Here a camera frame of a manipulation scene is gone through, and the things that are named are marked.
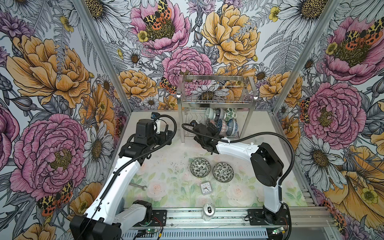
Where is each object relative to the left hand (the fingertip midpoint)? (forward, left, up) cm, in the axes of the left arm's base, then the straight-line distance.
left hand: (162, 136), depth 77 cm
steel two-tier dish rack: (+45, -17, -8) cm, 49 cm away
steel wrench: (-17, +12, -23) cm, 32 cm away
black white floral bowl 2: (-9, -33, -23) cm, 41 cm away
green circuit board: (-38, -54, -24) cm, 70 cm away
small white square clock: (-19, -22, -22) cm, 36 cm away
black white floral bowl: (-7, -19, -22) cm, 30 cm away
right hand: (+11, -24, -12) cm, 29 cm away
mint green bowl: (+28, -27, -12) cm, 41 cm away
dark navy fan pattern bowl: (+27, -34, -13) cm, 45 cm away
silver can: (-32, -22, -10) cm, 40 cm away
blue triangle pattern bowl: (+22, -34, -18) cm, 44 cm away
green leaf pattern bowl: (+32, -43, -17) cm, 56 cm away
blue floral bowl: (+15, -41, -12) cm, 45 cm away
